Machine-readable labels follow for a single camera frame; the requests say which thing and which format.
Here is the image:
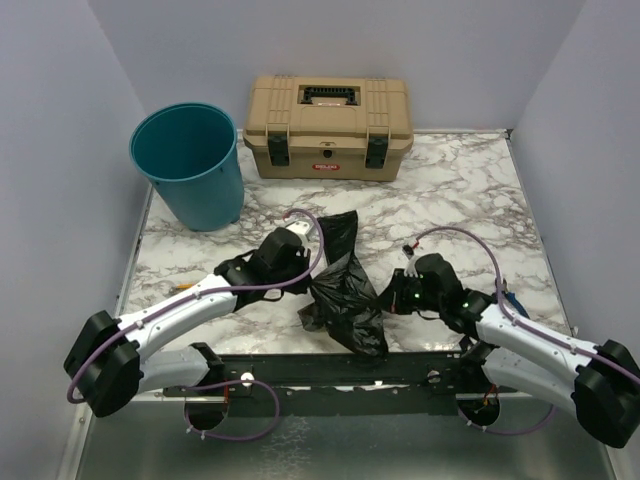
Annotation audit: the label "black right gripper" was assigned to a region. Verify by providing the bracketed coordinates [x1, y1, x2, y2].
[372, 267, 444, 314]

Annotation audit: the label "black plastic trash bag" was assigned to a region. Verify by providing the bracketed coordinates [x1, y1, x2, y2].
[298, 210, 389, 358]

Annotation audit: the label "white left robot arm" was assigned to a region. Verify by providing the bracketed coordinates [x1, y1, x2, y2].
[63, 226, 311, 417]

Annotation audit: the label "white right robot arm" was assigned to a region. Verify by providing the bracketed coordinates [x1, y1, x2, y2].
[379, 254, 639, 448]

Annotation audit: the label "teal plastic trash bin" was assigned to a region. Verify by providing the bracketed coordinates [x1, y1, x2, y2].
[129, 103, 244, 232]

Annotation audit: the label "tan plastic toolbox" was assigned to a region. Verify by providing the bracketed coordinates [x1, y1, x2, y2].
[243, 75, 414, 182]

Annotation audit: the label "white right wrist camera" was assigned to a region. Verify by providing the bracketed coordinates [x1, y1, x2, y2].
[402, 241, 419, 278]

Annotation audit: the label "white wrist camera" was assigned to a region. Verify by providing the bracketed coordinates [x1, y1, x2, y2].
[285, 219, 315, 246]
[402, 241, 419, 278]

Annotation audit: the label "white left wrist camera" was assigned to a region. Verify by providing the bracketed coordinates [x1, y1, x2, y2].
[285, 219, 315, 246]

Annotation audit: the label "blue-handled pliers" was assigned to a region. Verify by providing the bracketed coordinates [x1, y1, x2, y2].
[502, 279, 529, 319]

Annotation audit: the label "black front mounting rail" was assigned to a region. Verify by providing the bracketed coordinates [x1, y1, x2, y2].
[163, 351, 490, 417]

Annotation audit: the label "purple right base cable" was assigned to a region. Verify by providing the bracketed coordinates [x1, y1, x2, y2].
[462, 399, 557, 436]

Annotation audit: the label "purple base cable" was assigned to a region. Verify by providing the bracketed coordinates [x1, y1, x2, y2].
[183, 377, 281, 442]
[462, 399, 557, 436]

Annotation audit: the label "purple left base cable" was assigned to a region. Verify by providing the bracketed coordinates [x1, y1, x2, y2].
[183, 377, 281, 442]

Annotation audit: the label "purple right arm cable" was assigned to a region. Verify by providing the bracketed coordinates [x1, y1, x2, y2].
[414, 226, 640, 386]

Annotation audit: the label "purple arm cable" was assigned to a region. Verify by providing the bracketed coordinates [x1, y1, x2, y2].
[67, 208, 329, 404]
[414, 226, 640, 386]

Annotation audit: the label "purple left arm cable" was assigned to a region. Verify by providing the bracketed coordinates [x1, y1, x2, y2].
[67, 208, 329, 404]

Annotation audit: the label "aluminium extrusion frame rail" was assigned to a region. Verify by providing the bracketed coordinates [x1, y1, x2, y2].
[54, 187, 154, 480]

